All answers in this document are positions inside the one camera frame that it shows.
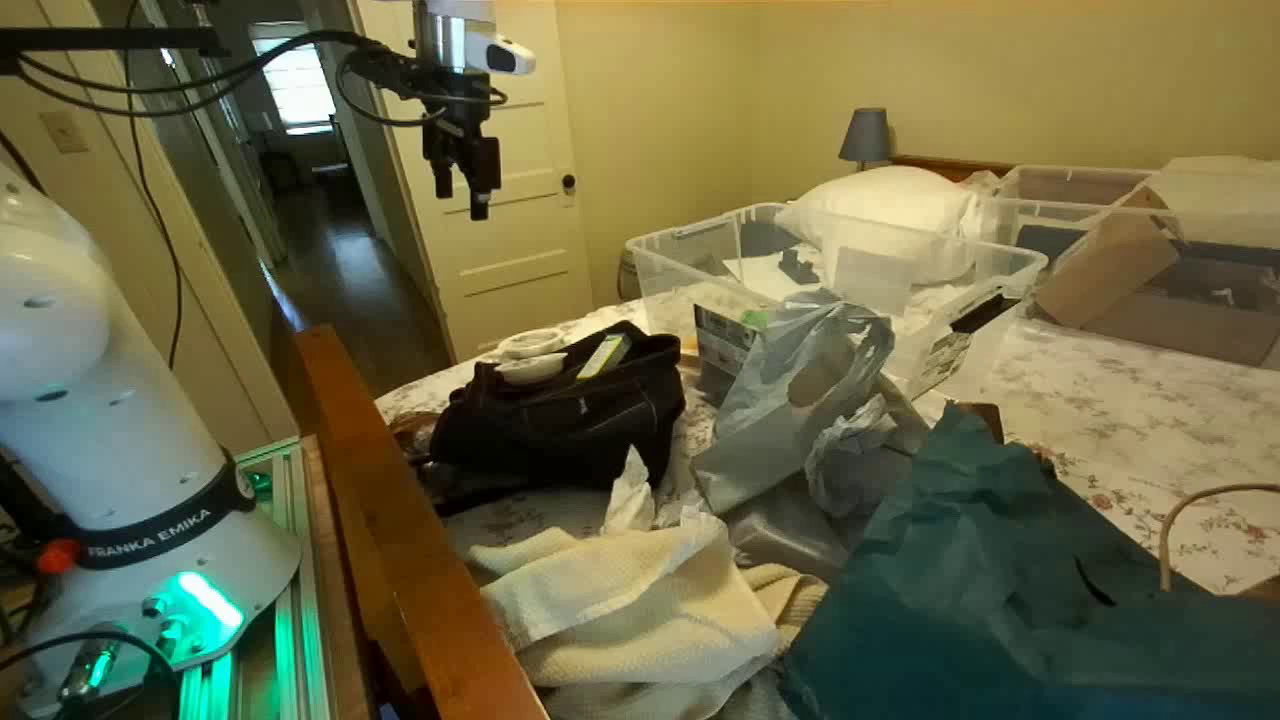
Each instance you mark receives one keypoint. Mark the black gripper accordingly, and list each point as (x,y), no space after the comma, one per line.
(460,112)

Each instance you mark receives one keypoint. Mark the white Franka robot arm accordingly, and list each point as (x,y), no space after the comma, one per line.
(81,403)

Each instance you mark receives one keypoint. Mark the green lit robot base platform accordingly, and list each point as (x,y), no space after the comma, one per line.
(286,587)

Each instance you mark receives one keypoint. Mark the white panel door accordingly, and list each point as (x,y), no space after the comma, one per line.
(514,254)

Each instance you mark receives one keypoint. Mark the hallway window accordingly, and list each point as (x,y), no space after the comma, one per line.
(296,82)

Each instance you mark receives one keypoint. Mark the green and white small box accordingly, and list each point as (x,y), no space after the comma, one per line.
(600,352)

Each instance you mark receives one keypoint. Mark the clear storage bin white lid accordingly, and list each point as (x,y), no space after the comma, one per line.
(695,260)

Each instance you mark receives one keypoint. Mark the white crumpled tissue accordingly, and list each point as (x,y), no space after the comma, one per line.
(630,498)

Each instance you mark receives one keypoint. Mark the translucent plastic bag with items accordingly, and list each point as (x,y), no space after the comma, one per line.
(783,403)

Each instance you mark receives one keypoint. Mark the grey table lamp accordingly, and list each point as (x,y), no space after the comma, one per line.
(870,137)

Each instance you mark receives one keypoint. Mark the white pillow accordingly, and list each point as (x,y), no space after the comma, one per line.
(886,212)

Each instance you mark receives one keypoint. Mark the cream towel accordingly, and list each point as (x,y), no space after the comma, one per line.
(627,607)

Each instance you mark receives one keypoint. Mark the brown wooden headboard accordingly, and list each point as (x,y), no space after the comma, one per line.
(955,164)

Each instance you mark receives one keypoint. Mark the clear plastic storage bin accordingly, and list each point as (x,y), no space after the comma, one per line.
(1055,203)

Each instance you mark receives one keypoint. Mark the brown cardboard box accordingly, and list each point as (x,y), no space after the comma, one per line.
(1100,275)

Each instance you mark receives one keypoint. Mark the teal bag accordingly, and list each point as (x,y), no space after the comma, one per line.
(1013,587)

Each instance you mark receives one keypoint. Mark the floral bedsheet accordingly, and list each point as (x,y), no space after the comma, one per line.
(1133,414)

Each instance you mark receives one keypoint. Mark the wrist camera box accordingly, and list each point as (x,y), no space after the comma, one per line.
(511,57)

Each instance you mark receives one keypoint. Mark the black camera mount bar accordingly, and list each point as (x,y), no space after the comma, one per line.
(107,43)

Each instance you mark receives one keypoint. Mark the wall light switch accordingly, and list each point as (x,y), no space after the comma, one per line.
(60,134)

